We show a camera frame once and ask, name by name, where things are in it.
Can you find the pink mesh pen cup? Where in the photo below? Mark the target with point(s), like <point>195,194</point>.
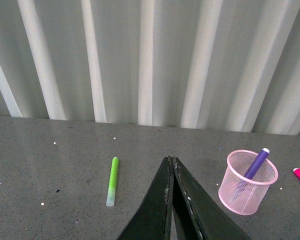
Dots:
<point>256,188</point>

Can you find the white pleated curtain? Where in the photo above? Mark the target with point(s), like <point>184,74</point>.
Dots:
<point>230,65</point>

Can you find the green marker pen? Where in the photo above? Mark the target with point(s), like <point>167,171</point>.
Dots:
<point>112,186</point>

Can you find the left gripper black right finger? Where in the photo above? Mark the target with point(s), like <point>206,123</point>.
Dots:
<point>197,215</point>

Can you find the purple marker pen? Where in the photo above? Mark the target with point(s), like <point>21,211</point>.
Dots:
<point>252,170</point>

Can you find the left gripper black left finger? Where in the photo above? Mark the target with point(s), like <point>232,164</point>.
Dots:
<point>152,220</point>

